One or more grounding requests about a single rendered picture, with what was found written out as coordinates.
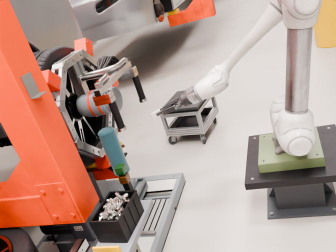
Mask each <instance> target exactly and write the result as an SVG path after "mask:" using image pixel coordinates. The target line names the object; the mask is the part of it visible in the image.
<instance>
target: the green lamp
mask: <svg viewBox="0 0 336 252"><path fill-rule="evenodd" d="M115 172H116V174H117V175H118V176H120V175H125V173H126V172H127V167H126V165H125V163H120V164H117V165H116V167H115Z"/></svg>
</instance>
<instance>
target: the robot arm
mask: <svg viewBox="0 0 336 252"><path fill-rule="evenodd" d="M322 1H323V0H271V2H270V3H269V4H268V6H267V8H266V9H265V11H264V13H263V14H262V16H261V17H260V19H259V20H258V22H257V23H256V25H255V26H254V27H253V29H252V30H251V31H250V32H249V33H248V35H247V36H246V37H245V38H244V39H243V40H242V42H241V43H240V44H239V45H238V46H237V48H236V49H235V50H234V51H233V52H232V54H231V55H230V56H229V57H228V58H227V59H226V60H225V61H224V62H223V63H222V64H220V65H215V66H214V67H213V68H212V69H211V70H209V71H208V72H207V74H206V75H205V77H204V78H202V79H201V80H200V81H199V82H198V83H196V84H194V85H193V86H191V87H189V88H187V89H186V91H184V92H182V93H181V94H180V95H179V96H180V98H179V97H177V98H175V99H174V100H172V101H170V102H169V103H167V104H165V105H164V106H163V107H162V108H160V109H158V110H156V111H154V112H153V113H151V114H150V116H151V118H152V119H155V118H157V117H159V116H160V115H166V114H168V113H171V112H173V111H177V110H178V109H177V108H180V107H181V106H182V105H184V106H186V107H187V106H189V105H191V104H197V103H199V102H201V101H203V100H205V99H209V98H212V97H214V96H216V95H218V94H220V93H221V92H223V91H224V90H225V89H226V88H227V87H228V86H229V80H228V79H229V78H230V72H231V70H232V69H233V67H234V66H235V65H236V64H237V63H238V62H239V60H240V59H242V58H243V57H244V56H245V55H246V54H247V53H248V52H249V51H250V50H251V49H252V48H253V47H254V46H255V45H256V44H257V43H258V42H259V41H260V40H261V39H262V38H263V37H264V36H265V35H266V34H267V33H268V32H269V31H270V30H271V29H273V28H274V27H275V26H276V25H277V24H279V23H280V22H281V21H283V24H284V26H285V27H286V28H287V41H286V74H285V95H282V96H279V97H276V98H275V99H274V100H273V101H272V103H271V106H270V110H269V113H270V120H271V125H272V129H273V133H274V136H273V137H272V140H273V141H274V144H275V154H276V155H280V154H283V153H288V154H289V155H291V156H304V155H307V154H309V153H310V152H311V151H312V149H313V148H314V146H315V143H316V137H315V127H314V114H313V113H312V111H311V110H310V109H309V108H308V104H309V87H310V70H311V53H312V36H313V27H314V26H315V24H316V23H317V20H318V16H319V12H320V8H321V6H322Z"/></svg>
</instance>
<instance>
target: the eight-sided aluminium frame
mask: <svg viewBox="0 0 336 252"><path fill-rule="evenodd" d="M78 60H81V62H82V64H83V66H85V67H86V68H87V69H89V70H90V71H95V70H97V62H98V61H97V60H96V59H95V58H94V57H92V56H91V55H90V54H88V53H87V51H85V50H84V49H80V50H76V51H73V52H71V53H70V54H69V55H67V56H65V57H64V58H62V59H61V60H59V61H58V62H55V63H54V64H53V65H52V69H51V71H52V72H53V73H55V74H57V75H58V76H60V77H61V81H60V90H59V91H54V92H51V94H52V96H53V98H54V101H55V103H56V105H57V107H58V109H59V112H60V114H61V116H62V118H63V120H64V123H65V125H66V127H67V129H68V131H69V134H70V136H71V138H72V140H73V142H74V145H75V147H76V149H77V151H78V153H79V154H82V155H84V156H87V157H90V158H92V159H96V158H103V157H104V155H106V154H105V150H104V148H103V146H102V143H101V141H99V143H98V144H97V145H96V146H95V147H94V146H92V145H90V144H87V143H85V142H83V141H81V140H80V138H79V136H78V134H77V132H76V129H75V127H74V125H73V123H72V120H71V118H70V116H69V114H68V111H67V109H66V106H65V100H66V84H67V70H68V68H70V67H71V66H72V65H73V64H74V63H77V62H78ZM106 127H113V128H114V130H115V132H116V135H117V136H118V133H119V132H118V129H117V128H118V127H117V125H116V122H115V120H114V117H113V114H112V113H111V114H106Z"/></svg>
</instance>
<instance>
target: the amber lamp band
mask: <svg viewBox="0 0 336 252"><path fill-rule="evenodd" d="M118 179H119V181H120V184H121V185H124V184H128V183H129V182H130V180H131V177H130V175H129V173H128V172H127V174H126V175H125V176H122V177H118Z"/></svg>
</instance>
